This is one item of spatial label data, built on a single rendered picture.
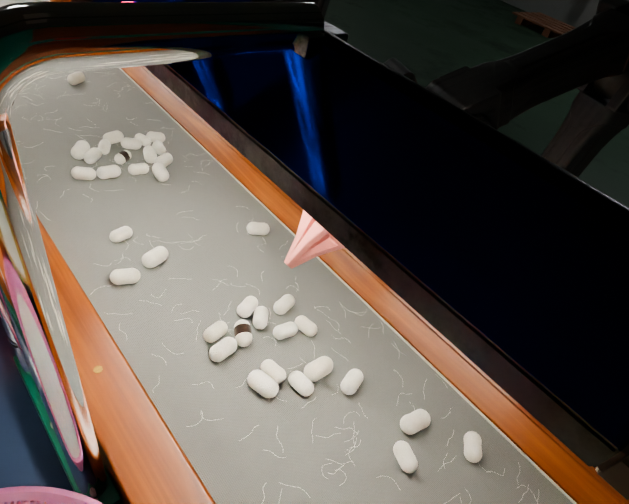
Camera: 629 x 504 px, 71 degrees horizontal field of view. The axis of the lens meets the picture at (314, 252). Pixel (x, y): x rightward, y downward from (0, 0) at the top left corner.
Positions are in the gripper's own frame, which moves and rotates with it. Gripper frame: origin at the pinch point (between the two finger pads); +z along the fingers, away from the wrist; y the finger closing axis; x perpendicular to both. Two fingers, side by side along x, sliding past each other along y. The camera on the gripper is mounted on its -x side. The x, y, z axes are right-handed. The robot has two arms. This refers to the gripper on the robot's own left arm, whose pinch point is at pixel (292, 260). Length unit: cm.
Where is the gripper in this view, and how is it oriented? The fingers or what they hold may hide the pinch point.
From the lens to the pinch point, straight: 51.1
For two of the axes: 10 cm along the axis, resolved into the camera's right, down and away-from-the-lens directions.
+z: -7.0, 7.1, -0.1
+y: 6.2, 6.0, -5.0
